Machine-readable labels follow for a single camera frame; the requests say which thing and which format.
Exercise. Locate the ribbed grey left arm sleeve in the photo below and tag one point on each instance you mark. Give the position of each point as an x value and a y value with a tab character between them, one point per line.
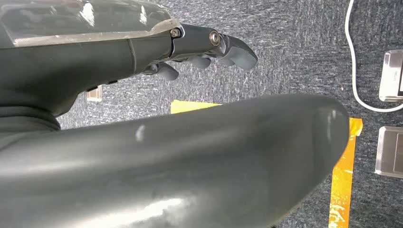
22	124

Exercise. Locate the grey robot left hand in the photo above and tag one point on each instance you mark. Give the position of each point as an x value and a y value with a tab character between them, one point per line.
94	63

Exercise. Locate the yellow floor tape strip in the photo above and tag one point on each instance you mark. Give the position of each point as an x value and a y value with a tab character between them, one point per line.
341	188
185	106

